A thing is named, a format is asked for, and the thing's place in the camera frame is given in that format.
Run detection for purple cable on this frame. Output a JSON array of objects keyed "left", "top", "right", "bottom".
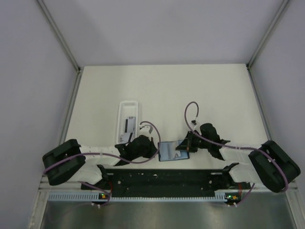
[
  {"left": 184, "top": 102, "right": 289, "bottom": 207},
  {"left": 43, "top": 121, "right": 162, "bottom": 208}
]

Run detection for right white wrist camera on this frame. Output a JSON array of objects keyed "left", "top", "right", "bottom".
[{"left": 191, "top": 120, "right": 199, "bottom": 125}]

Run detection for aluminium frame post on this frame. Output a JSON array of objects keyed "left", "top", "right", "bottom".
[
  {"left": 246, "top": 0, "right": 292, "bottom": 70},
  {"left": 35, "top": 0, "right": 81, "bottom": 73}
]

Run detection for grey slotted cable duct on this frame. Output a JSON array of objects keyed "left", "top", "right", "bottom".
[{"left": 48, "top": 192, "right": 240, "bottom": 203}]

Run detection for right aluminium frame post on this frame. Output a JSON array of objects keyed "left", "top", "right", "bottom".
[{"left": 246, "top": 0, "right": 292, "bottom": 70}]

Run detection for diamond print silver card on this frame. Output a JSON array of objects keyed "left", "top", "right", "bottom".
[{"left": 173, "top": 151, "right": 189, "bottom": 160}]

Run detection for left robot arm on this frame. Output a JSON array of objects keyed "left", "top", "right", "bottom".
[{"left": 42, "top": 135, "right": 160, "bottom": 189}]

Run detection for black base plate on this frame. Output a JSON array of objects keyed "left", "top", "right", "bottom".
[{"left": 95, "top": 169, "right": 250, "bottom": 197}]

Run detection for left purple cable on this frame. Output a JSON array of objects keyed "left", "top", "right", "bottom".
[{"left": 43, "top": 121, "right": 162, "bottom": 208}]

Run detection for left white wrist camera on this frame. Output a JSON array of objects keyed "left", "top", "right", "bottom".
[{"left": 138, "top": 124, "right": 153, "bottom": 139}]

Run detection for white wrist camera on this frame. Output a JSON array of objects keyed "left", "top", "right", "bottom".
[
  {"left": 138, "top": 124, "right": 153, "bottom": 139},
  {"left": 191, "top": 120, "right": 199, "bottom": 125}
]

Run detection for lower cards in basket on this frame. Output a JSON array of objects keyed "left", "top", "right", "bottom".
[{"left": 119, "top": 132, "right": 133, "bottom": 144}]

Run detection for white plastic basket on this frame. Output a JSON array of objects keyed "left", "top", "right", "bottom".
[{"left": 116, "top": 101, "right": 139, "bottom": 144}]

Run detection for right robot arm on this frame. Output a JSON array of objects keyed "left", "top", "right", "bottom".
[{"left": 176, "top": 123, "right": 301, "bottom": 193}]

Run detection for upper cards in basket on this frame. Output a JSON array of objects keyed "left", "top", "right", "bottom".
[{"left": 123, "top": 116, "right": 136, "bottom": 133}]

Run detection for blue card holder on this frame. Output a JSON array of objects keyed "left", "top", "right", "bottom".
[{"left": 159, "top": 140, "right": 183, "bottom": 162}]

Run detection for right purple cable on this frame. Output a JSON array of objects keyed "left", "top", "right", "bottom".
[{"left": 184, "top": 102, "right": 289, "bottom": 207}]

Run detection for left aluminium frame post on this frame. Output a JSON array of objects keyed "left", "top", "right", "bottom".
[{"left": 35, "top": 0, "right": 81, "bottom": 73}]

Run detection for cards in basket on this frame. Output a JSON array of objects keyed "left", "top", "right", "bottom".
[
  {"left": 119, "top": 132, "right": 133, "bottom": 144},
  {"left": 123, "top": 116, "right": 136, "bottom": 133}
]

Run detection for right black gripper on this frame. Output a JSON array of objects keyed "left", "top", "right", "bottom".
[{"left": 176, "top": 131, "right": 211, "bottom": 153}]

